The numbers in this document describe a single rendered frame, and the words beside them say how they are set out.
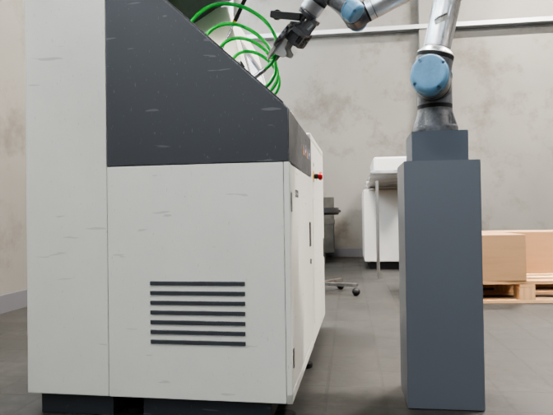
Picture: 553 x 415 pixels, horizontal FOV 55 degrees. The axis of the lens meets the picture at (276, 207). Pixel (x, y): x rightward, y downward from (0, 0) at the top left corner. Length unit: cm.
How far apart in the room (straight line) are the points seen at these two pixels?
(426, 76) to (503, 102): 654
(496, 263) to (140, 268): 278
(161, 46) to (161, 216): 53
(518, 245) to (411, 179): 230
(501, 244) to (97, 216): 289
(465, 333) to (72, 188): 133
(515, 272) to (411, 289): 227
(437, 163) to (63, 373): 137
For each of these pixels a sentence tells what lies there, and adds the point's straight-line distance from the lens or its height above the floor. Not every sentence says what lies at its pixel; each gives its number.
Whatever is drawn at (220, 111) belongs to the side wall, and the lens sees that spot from 165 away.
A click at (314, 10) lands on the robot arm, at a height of 134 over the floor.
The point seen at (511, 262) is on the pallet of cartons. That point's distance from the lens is 399.
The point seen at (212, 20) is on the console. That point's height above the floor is 149.
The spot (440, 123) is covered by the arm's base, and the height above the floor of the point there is 93.
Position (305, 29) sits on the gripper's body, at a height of 128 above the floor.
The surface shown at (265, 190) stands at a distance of 159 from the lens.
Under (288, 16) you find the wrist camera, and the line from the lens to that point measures 199.
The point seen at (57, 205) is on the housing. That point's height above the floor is 67.
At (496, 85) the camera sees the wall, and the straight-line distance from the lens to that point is 830.
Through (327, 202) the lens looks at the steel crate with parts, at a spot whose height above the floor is 77.
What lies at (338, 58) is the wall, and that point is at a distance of 816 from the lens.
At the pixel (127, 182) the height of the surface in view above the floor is 74.
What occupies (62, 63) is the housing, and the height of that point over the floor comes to 112.
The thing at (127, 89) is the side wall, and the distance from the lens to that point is 176.
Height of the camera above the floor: 63
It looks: 1 degrees up
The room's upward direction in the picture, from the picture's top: 1 degrees counter-clockwise
